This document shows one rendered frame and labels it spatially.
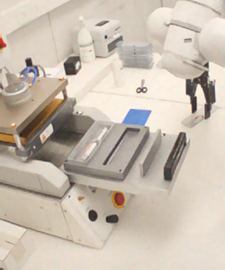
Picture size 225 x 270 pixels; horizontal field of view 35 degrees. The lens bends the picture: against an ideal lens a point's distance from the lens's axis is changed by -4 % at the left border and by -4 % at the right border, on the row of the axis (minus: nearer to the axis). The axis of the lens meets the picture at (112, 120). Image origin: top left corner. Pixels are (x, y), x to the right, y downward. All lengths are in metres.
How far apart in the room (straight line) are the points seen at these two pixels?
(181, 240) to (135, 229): 0.14
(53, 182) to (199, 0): 0.55
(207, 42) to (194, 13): 0.10
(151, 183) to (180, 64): 0.28
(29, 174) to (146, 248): 0.37
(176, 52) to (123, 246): 0.54
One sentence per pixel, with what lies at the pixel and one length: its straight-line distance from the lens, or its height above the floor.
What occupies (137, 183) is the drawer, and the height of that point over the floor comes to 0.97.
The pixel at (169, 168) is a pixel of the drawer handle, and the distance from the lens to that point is 0.86.
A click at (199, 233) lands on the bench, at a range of 1.05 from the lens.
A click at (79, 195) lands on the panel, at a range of 0.99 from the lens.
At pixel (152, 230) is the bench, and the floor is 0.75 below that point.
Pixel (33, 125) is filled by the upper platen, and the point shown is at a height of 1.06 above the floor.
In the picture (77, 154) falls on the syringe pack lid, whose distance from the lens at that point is 0.95.
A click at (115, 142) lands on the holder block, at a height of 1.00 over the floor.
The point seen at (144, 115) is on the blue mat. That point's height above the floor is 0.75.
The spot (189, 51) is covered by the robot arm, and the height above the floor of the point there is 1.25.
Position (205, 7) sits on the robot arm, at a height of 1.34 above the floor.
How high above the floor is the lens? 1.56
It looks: 32 degrees down
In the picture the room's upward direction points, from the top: 10 degrees counter-clockwise
